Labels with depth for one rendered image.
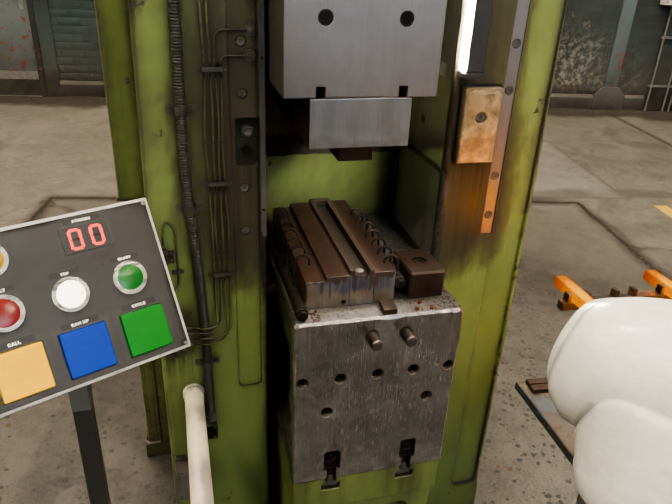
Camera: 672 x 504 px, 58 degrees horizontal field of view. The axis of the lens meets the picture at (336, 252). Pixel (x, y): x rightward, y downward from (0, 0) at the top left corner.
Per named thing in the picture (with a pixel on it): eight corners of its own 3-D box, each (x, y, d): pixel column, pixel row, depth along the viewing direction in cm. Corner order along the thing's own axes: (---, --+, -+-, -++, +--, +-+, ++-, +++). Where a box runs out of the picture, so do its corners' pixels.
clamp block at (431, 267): (443, 295, 139) (446, 270, 136) (408, 299, 137) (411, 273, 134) (423, 271, 150) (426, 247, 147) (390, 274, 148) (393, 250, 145)
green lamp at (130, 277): (145, 291, 106) (142, 269, 104) (117, 293, 105) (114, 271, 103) (145, 282, 109) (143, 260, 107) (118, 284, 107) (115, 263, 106)
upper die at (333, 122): (408, 146, 121) (412, 97, 116) (308, 149, 116) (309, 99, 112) (350, 98, 157) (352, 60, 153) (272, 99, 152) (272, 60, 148)
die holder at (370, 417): (440, 459, 155) (464, 308, 135) (292, 484, 145) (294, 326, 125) (373, 335, 203) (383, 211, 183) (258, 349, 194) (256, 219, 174)
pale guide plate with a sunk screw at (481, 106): (492, 162, 141) (504, 88, 133) (456, 164, 139) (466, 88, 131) (487, 160, 143) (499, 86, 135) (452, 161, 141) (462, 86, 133)
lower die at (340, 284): (393, 300, 136) (396, 267, 133) (305, 309, 132) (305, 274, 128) (343, 225, 173) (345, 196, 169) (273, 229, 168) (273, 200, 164)
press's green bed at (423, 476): (420, 580, 175) (438, 459, 155) (291, 608, 166) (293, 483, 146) (364, 443, 223) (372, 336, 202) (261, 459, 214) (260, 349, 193)
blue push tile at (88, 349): (118, 363, 102) (105, 320, 102) (72, 380, 98) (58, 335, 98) (115, 363, 103) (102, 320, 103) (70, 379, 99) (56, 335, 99)
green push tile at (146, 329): (174, 342, 108) (161, 302, 108) (133, 357, 104) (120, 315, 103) (170, 343, 110) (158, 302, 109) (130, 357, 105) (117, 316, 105)
